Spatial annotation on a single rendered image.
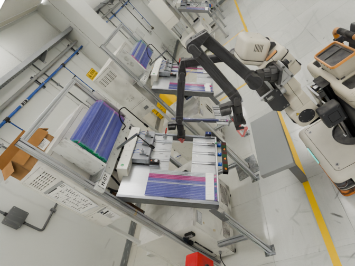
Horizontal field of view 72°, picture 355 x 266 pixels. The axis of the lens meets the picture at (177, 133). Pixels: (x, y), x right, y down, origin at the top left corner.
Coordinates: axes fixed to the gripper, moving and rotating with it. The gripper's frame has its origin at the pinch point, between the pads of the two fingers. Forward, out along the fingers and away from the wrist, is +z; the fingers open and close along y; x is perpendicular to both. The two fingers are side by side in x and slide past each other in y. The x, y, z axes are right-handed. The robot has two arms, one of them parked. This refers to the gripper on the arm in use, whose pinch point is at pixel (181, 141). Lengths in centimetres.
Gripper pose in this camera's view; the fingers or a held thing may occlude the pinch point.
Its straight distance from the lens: 211.4
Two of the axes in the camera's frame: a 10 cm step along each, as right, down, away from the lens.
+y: -0.8, 6.3, -7.7
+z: 1.1, 7.8, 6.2
